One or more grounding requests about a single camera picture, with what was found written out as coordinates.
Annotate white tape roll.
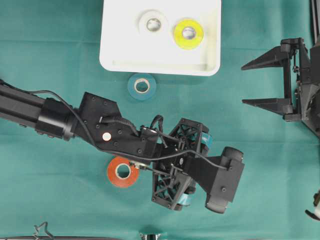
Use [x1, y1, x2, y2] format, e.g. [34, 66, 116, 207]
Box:
[138, 9, 168, 37]

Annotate white plastic case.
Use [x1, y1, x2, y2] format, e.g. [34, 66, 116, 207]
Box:
[99, 0, 222, 76]

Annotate green table cloth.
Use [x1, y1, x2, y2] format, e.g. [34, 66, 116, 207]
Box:
[0, 0, 320, 240]

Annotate silver metal clamp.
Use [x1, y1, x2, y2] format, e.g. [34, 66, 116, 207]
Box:
[139, 232, 162, 240]

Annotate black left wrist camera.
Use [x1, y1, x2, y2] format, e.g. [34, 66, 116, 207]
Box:
[183, 147, 245, 214]

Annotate teal tape roll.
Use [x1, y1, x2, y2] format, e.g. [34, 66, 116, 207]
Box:
[127, 73, 157, 101]

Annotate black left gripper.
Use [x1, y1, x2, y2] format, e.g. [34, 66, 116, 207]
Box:
[151, 118, 213, 211]

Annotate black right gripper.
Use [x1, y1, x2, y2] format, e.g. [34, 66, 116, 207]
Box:
[241, 38, 320, 122]

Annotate red tape roll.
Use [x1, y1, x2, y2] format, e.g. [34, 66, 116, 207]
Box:
[106, 156, 140, 188]

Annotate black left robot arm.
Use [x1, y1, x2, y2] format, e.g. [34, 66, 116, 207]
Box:
[0, 81, 215, 211]

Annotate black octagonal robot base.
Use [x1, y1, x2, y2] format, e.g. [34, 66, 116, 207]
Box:
[302, 94, 320, 138]

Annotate white black tool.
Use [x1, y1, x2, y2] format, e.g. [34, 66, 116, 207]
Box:
[305, 191, 320, 221]

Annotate yellow tape roll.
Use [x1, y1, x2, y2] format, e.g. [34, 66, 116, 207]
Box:
[173, 18, 204, 50]

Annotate bent metal wire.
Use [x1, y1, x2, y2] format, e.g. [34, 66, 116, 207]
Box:
[33, 220, 55, 238]

